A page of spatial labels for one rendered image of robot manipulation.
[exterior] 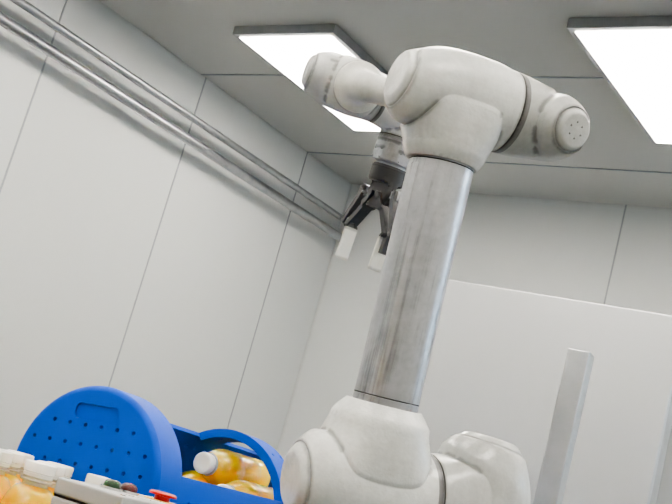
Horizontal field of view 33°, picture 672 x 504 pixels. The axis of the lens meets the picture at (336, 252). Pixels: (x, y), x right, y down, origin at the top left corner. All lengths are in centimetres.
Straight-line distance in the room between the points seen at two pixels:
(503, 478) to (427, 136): 52
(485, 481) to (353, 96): 83
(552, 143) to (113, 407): 79
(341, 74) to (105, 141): 427
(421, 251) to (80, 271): 478
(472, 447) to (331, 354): 615
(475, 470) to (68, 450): 63
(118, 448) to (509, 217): 594
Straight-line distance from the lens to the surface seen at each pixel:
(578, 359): 299
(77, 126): 625
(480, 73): 170
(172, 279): 685
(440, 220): 167
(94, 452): 180
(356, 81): 216
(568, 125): 174
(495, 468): 172
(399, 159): 227
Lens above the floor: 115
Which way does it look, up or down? 12 degrees up
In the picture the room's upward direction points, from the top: 16 degrees clockwise
